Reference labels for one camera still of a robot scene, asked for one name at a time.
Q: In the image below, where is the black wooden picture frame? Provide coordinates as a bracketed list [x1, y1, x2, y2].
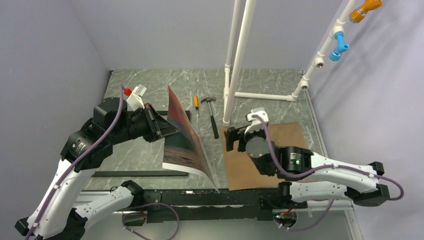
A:
[92, 110, 192, 177]

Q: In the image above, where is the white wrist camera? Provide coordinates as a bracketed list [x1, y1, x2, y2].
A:
[244, 107, 269, 135]
[123, 84, 147, 111]

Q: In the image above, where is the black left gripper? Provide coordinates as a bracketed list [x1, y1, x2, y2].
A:
[110, 102, 182, 144]

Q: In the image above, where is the orange pipe fitting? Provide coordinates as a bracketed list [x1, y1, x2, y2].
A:
[349, 0, 384, 24]

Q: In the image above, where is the blue pipe fitting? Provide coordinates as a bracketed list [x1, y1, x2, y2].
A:
[329, 31, 350, 62]

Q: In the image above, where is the white PVC pipe structure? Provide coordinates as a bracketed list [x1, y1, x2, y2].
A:
[222, 0, 360, 127]

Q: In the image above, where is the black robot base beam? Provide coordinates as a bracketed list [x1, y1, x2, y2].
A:
[124, 188, 308, 223]

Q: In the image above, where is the red sunset photo print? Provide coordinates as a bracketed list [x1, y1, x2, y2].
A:
[162, 86, 220, 192]

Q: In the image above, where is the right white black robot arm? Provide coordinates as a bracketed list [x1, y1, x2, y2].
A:
[224, 126, 391, 208]

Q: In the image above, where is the steel claw hammer black grip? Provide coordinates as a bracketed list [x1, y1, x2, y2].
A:
[200, 97, 219, 139]

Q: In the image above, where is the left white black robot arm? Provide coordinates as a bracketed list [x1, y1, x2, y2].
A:
[14, 97, 179, 240]

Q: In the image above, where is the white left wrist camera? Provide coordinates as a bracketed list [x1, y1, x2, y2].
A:
[123, 84, 147, 111]

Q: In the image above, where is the orange handled screwdriver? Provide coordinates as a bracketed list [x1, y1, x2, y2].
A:
[193, 95, 199, 118]

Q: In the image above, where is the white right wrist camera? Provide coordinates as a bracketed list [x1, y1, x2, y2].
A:
[244, 107, 269, 135]

